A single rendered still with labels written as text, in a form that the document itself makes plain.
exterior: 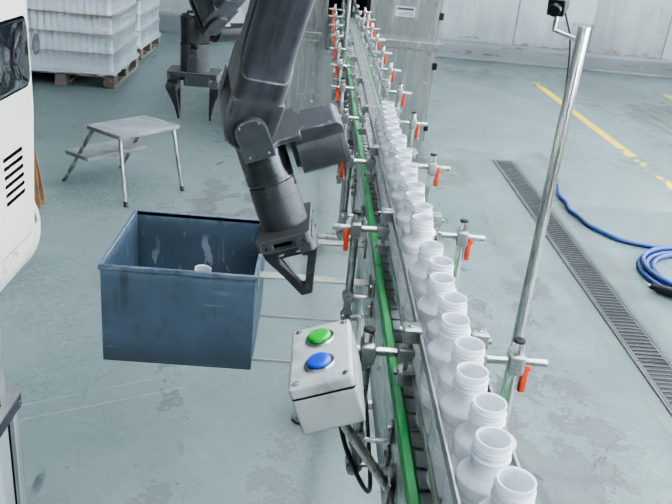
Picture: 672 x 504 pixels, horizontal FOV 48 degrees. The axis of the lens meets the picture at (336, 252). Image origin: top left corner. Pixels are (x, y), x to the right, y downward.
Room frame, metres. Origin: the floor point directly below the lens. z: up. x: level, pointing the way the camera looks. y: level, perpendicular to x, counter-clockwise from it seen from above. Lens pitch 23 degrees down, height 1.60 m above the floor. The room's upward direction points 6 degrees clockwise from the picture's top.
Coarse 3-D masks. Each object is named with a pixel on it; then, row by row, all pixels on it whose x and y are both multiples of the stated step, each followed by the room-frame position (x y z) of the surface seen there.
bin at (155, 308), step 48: (144, 240) 1.63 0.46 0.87; (192, 240) 1.64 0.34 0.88; (240, 240) 1.64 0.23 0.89; (336, 240) 1.61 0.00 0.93; (144, 288) 1.33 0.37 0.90; (192, 288) 1.34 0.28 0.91; (240, 288) 1.34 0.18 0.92; (144, 336) 1.33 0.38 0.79; (192, 336) 1.34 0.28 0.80; (240, 336) 1.34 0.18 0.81
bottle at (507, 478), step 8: (504, 472) 0.55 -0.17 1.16; (512, 472) 0.56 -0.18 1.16; (520, 472) 0.55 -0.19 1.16; (528, 472) 0.55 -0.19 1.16; (496, 480) 0.54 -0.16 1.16; (504, 480) 0.55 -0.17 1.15; (512, 480) 0.55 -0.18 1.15; (520, 480) 0.55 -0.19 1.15; (528, 480) 0.55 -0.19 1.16; (496, 488) 0.54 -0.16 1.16; (504, 488) 0.53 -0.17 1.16; (512, 488) 0.55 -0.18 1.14; (520, 488) 0.55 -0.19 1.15; (528, 488) 0.55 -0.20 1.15; (496, 496) 0.53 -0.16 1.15; (504, 496) 0.53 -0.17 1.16; (512, 496) 0.52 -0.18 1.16; (520, 496) 0.52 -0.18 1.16; (528, 496) 0.52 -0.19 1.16
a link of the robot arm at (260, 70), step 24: (264, 0) 0.73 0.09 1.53; (288, 0) 0.74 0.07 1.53; (312, 0) 0.74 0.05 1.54; (264, 24) 0.74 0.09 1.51; (288, 24) 0.75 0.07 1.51; (240, 48) 0.77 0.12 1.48; (264, 48) 0.75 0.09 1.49; (288, 48) 0.76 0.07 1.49; (240, 72) 0.75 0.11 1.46; (264, 72) 0.76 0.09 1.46; (288, 72) 0.77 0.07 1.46; (240, 96) 0.76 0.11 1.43; (264, 96) 0.76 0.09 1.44; (264, 120) 0.78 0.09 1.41
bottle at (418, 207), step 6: (414, 204) 1.26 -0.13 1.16; (420, 204) 1.27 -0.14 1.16; (426, 204) 1.26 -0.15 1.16; (414, 210) 1.24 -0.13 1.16; (420, 210) 1.23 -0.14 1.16; (426, 210) 1.23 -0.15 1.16; (408, 222) 1.25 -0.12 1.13; (402, 228) 1.25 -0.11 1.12; (408, 228) 1.24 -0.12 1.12; (402, 234) 1.24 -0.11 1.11; (432, 234) 1.23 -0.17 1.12; (396, 276) 1.24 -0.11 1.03
